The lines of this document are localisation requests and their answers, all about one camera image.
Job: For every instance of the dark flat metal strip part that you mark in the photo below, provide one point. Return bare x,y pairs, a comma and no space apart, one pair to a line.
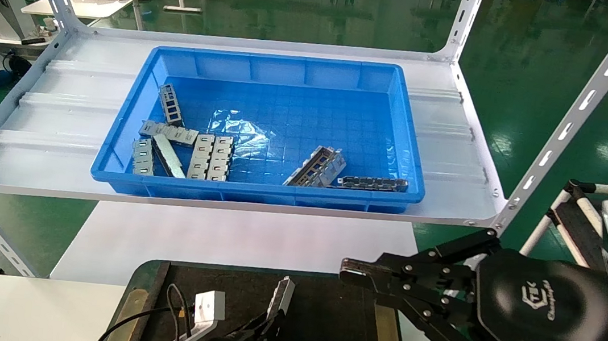
371,183

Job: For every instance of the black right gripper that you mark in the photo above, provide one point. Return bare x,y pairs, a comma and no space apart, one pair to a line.
551,313

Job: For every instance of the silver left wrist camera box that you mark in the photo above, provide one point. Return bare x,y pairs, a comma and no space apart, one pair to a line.
210,305

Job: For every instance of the black flat container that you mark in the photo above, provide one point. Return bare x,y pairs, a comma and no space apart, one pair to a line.
331,334

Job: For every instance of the wide silver metal housing part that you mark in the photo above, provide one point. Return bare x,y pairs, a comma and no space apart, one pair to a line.
316,167

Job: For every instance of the long silver metal housing part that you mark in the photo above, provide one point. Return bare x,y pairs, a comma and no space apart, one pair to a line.
282,297

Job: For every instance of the white slotted metal rack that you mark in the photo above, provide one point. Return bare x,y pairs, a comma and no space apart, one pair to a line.
457,131

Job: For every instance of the dark slotted metal part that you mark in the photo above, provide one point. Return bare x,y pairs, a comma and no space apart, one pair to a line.
171,105

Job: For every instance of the clear plastic film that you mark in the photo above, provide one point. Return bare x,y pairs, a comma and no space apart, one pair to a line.
240,129

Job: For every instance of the blue plastic bin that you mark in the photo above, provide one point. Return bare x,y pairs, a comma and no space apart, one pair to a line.
316,109

